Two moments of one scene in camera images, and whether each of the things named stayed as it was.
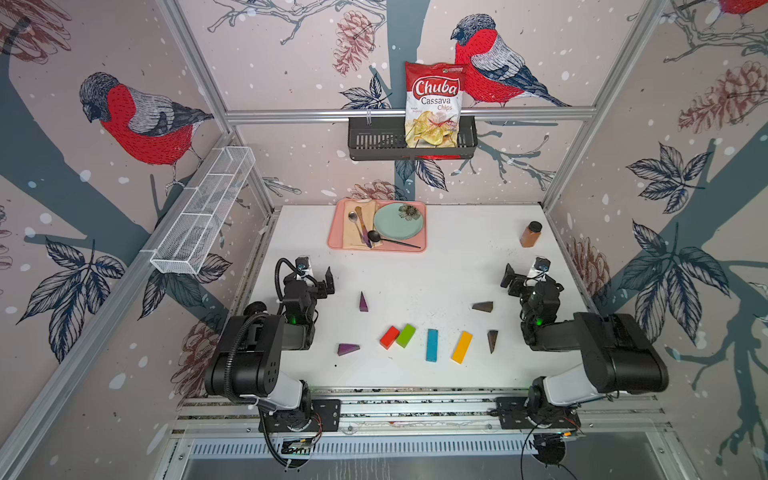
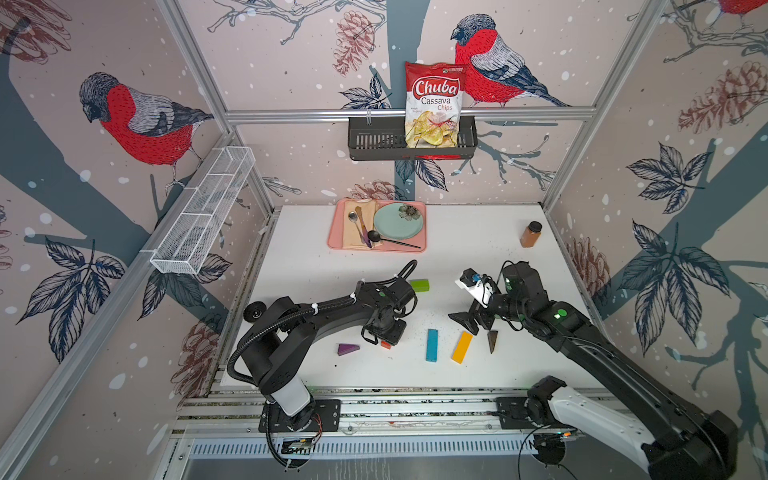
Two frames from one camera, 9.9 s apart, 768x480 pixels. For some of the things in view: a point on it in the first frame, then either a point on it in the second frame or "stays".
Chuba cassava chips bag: x=433 y=106 stays
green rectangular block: x=406 y=335 to x=420 y=285
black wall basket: x=385 y=138 stays
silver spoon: x=352 y=216 stays
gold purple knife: x=360 y=214 stays
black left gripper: x=321 y=291 to x=396 y=337
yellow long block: x=462 y=347 stays
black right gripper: x=517 y=284 to x=467 y=321
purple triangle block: x=347 y=348 stays
